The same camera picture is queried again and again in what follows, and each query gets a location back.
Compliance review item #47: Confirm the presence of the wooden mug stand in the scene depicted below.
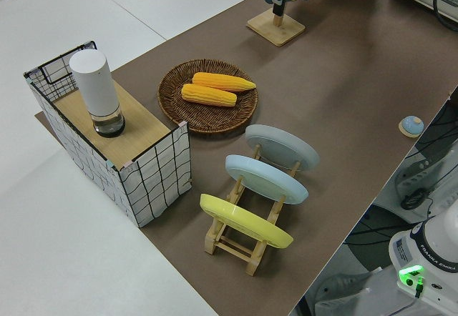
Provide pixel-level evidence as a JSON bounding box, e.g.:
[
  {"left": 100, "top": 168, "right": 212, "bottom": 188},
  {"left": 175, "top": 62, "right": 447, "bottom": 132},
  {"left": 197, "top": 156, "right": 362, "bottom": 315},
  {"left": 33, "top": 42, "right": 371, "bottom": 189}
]
[{"left": 245, "top": 6, "right": 306, "bottom": 48}]

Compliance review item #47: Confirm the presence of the brown table mat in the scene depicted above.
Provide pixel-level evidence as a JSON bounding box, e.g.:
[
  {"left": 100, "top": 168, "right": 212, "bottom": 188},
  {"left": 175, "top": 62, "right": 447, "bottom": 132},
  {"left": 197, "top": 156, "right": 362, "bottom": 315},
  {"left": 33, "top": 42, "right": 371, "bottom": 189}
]
[{"left": 34, "top": 0, "right": 458, "bottom": 316}]

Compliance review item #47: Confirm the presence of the long yellow corn cob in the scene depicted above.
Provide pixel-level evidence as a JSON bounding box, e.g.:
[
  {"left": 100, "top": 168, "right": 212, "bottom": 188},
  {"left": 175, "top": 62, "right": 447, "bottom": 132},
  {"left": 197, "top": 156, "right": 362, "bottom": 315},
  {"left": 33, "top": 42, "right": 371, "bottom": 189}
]
[{"left": 192, "top": 72, "right": 258, "bottom": 93}]

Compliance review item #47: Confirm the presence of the short yellow corn cob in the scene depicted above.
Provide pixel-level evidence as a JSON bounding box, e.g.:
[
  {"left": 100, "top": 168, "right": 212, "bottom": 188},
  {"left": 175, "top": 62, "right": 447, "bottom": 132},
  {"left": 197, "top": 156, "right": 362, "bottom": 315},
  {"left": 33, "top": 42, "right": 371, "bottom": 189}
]
[{"left": 181, "top": 83, "right": 238, "bottom": 108}]

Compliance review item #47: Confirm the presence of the round brown wicker basket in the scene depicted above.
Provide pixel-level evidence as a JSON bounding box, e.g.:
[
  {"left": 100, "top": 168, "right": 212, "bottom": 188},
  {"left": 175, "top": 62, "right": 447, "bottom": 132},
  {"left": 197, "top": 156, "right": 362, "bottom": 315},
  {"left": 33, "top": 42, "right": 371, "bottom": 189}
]
[{"left": 157, "top": 59, "right": 259, "bottom": 137}]

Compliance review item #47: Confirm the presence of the grey plate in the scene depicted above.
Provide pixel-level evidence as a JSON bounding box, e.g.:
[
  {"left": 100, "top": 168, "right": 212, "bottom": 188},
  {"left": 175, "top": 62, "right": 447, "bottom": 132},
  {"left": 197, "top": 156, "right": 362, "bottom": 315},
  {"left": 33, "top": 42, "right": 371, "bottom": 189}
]
[{"left": 244, "top": 124, "right": 320, "bottom": 172}]

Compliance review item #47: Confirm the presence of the light blue plate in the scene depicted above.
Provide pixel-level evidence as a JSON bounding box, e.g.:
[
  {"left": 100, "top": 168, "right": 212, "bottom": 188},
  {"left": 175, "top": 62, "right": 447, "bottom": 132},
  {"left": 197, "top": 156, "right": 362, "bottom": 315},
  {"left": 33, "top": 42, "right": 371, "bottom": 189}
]
[{"left": 224, "top": 154, "right": 309, "bottom": 205}]

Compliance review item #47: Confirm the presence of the light wooden shelf board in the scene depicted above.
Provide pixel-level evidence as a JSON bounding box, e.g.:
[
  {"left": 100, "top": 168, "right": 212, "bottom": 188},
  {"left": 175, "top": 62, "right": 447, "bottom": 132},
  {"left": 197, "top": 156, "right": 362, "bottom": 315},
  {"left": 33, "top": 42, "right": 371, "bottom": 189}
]
[{"left": 53, "top": 79, "right": 171, "bottom": 164}]

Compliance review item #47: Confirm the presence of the white cylindrical grinder bottle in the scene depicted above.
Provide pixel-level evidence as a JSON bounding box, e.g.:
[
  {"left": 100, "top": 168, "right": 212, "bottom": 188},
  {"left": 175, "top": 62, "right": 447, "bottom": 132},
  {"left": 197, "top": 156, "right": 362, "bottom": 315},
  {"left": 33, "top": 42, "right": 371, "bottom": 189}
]
[{"left": 69, "top": 50, "right": 127, "bottom": 139}]

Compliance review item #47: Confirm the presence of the yellow plate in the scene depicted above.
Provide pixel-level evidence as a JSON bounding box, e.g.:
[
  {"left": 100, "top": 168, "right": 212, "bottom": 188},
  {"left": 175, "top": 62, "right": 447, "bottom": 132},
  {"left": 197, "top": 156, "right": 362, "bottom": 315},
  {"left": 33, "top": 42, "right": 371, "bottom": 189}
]
[{"left": 199, "top": 193, "right": 295, "bottom": 250}]

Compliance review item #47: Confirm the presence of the wooden plate rack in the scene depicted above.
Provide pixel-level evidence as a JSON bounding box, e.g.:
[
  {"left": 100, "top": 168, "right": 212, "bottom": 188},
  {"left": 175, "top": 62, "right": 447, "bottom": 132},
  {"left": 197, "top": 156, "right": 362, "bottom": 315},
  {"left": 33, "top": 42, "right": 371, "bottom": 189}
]
[{"left": 203, "top": 144, "right": 301, "bottom": 277}]

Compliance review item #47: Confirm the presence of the thick black cable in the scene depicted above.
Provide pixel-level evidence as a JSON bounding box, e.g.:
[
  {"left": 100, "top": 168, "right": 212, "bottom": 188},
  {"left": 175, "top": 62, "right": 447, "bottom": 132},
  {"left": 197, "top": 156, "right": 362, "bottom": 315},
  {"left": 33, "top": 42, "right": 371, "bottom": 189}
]
[{"left": 432, "top": 0, "right": 458, "bottom": 33}]

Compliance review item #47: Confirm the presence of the black wire basket white paper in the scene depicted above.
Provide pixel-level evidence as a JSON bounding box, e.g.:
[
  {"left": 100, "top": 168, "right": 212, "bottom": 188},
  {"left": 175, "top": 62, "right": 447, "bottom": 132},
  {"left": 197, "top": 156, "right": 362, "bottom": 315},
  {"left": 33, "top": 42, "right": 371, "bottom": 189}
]
[{"left": 23, "top": 39, "right": 194, "bottom": 229}]

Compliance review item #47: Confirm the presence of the black cable with clamp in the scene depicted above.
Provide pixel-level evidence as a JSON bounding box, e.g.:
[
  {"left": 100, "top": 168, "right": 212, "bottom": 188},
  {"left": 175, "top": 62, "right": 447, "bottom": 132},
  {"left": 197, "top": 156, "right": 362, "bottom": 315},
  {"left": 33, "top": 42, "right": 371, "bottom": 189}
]
[{"left": 399, "top": 167, "right": 458, "bottom": 211}]

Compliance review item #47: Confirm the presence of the green plug cable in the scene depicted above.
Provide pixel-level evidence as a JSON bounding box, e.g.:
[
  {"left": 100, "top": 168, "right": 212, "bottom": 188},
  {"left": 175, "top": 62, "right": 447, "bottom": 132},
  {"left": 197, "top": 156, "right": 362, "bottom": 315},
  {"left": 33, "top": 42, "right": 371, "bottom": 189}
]
[{"left": 412, "top": 276, "right": 426, "bottom": 300}]

